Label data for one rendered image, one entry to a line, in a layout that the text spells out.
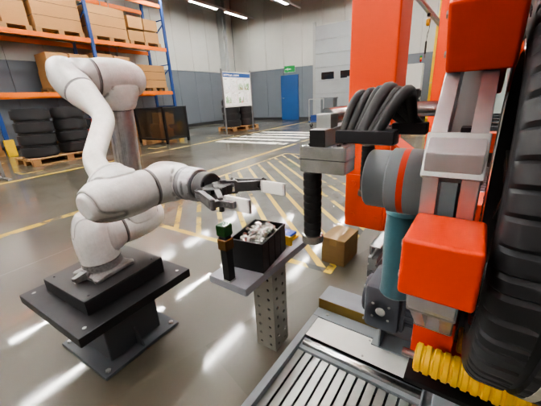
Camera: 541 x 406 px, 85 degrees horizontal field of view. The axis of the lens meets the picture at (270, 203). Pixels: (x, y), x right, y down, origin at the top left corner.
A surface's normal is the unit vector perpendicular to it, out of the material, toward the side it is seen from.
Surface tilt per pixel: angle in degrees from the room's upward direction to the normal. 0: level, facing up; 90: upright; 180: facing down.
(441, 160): 90
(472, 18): 125
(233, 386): 0
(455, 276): 90
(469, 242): 0
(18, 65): 90
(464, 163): 90
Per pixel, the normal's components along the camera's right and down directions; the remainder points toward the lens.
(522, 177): -0.94, -0.10
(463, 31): -0.44, 0.79
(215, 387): -0.05, -0.94
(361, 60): -0.57, 0.30
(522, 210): -0.84, 0.03
